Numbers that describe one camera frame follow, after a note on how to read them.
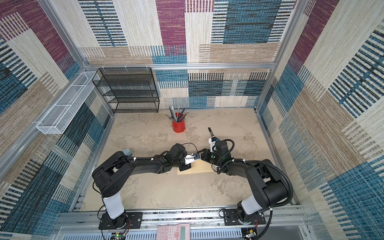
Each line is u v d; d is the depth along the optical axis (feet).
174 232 2.26
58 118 2.35
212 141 2.83
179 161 2.56
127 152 3.01
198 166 2.98
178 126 3.36
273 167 1.46
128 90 3.56
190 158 2.60
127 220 2.39
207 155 2.65
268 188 1.46
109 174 1.63
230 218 2.40
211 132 3.51
